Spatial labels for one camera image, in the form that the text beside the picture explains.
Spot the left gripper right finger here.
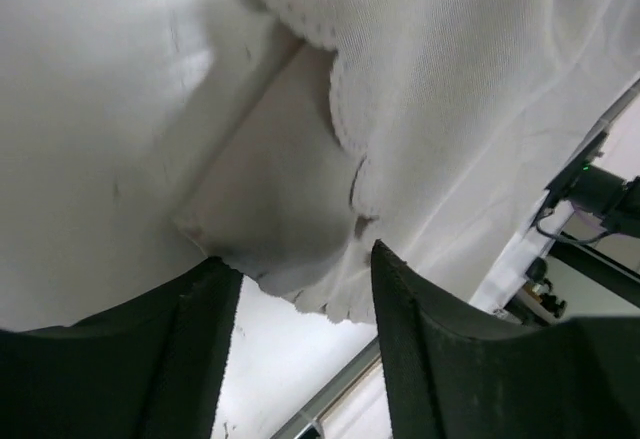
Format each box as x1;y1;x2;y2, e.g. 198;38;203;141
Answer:
371;242;639;439

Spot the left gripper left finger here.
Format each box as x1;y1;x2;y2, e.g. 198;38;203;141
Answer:
1;258;242;438

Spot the grey cloth placemat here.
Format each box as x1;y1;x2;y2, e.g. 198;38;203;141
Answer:
1;0;639;329

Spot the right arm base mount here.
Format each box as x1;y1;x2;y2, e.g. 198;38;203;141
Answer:
492;233;640;330

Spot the aluminium front rail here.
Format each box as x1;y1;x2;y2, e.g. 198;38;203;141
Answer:
271;79;639;439

